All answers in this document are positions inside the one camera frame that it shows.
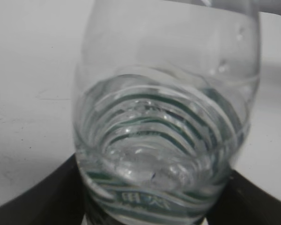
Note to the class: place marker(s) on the clear Cestbon water bottle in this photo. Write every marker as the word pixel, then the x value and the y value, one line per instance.
pixel 162 101

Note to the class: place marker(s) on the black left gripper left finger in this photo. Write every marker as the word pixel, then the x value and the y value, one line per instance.
pixel 56 200

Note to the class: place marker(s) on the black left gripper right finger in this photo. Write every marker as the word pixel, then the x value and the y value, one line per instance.
pixel 243 203

